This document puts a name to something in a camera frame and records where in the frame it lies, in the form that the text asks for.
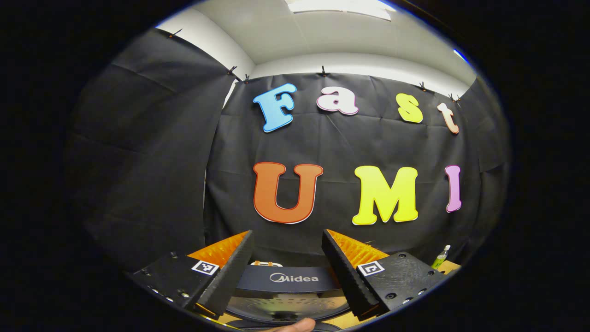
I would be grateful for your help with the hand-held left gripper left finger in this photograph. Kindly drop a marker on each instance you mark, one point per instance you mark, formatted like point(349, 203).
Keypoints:
point(233, 276)

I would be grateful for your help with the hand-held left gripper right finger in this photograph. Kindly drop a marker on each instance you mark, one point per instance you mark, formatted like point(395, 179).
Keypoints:
point(345, 276)

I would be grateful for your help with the dark grey rice cooker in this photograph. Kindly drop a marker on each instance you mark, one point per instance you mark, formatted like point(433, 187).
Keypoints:
point(286, 288)

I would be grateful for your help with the green drink bottle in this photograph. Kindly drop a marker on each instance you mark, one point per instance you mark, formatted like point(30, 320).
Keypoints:
point(440, 259)

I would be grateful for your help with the black backdrop cloth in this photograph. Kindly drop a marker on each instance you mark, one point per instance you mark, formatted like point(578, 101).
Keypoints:
point(350, 147)

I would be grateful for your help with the small ceiling light panel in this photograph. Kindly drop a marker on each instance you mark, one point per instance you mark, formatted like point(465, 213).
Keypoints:
point(461, 55)

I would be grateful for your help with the large ceiling light panel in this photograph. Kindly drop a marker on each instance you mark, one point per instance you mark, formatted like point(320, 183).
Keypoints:
point(339, 7)

